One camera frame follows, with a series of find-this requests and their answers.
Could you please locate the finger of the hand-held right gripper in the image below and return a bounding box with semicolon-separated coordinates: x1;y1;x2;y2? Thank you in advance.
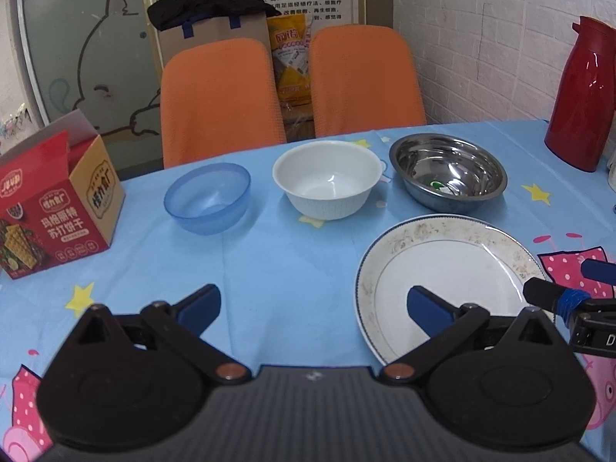
523;276;596;322
579;258;616;286

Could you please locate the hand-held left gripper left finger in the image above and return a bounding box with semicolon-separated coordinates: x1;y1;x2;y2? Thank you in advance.
72;283;252;386

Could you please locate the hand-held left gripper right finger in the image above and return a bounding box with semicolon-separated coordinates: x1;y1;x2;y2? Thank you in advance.
378;285;555;387

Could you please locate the white plate with patterned rim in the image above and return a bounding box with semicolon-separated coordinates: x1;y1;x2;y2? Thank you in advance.
355;214;555;367

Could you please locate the blue plastic bowl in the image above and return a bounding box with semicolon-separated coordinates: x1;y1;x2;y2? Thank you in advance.
164;162;252;236

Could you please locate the stainless steel bowl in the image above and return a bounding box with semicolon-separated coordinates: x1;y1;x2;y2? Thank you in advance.
389;133;508;214

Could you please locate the white plastic bowl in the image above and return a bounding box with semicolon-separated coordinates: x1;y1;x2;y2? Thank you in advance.
272;141;383;221

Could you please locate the red cracker box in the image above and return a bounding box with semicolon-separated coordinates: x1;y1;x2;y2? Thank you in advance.
0;109;127;281

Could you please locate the red thermos jug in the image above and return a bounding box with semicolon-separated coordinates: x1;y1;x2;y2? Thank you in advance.
544;16;616;172

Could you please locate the orange chair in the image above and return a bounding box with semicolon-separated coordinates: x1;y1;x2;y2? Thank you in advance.
308;24;427;138
160;38;287;169

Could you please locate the yellow plastic bag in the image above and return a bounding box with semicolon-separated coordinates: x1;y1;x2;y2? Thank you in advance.
266;13;313;107

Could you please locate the brown cardboard box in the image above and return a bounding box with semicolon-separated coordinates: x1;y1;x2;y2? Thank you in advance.
156;12;270;70

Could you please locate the frosted glass panel with cat drawing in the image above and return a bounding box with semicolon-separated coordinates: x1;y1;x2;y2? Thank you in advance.
17;0;164;128

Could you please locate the black cloth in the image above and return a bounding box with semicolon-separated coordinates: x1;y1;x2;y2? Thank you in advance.
147;0;282;30

